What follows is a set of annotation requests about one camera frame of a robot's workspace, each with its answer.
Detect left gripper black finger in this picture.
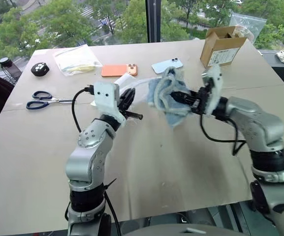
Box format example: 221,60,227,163
126,111,144,121
121,88,136,111

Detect orange smartphone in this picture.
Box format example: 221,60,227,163
100,63,139,78

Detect black round device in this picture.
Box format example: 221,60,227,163
31,62,50,78

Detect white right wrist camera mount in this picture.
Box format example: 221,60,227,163
200,65,224,116

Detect light blue smartphone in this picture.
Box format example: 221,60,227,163
151,58,184,75

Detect open brown cardboard box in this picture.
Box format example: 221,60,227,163
199,25,248,70

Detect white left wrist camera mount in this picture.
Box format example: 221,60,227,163
93,82,127,125

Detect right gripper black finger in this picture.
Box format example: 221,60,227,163
171,91,194,100
178,98,194,111

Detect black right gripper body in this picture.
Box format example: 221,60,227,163
191,87,211,115

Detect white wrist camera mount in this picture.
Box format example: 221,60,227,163
93,82,127,125
200,65,224,116

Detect black window frame post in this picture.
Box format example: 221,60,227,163
145,0,162,44

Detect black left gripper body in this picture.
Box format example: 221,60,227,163
118,93,129,118

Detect light blue towel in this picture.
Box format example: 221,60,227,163
147,66,190,130

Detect clear bag with yellow contents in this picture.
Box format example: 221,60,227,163
53,44,103,76

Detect blue handled scissors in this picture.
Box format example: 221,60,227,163
26,90,75,110

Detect black bottle with lid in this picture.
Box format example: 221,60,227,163
0,57,23,81

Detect clear zip plastic bag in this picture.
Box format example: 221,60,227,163
228,12,268,42

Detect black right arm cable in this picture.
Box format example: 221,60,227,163
200,113,247,156

